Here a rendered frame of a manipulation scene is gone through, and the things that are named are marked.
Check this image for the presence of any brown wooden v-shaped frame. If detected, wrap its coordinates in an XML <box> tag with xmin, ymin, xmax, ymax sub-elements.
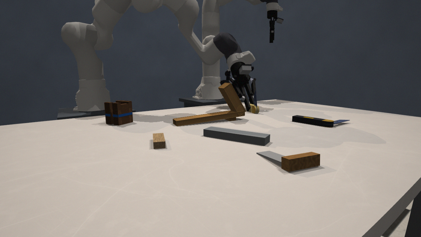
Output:
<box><xmin>173</xmin><ymin>83</ymin><xmax>246</xmax><ymax>126</ymax></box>

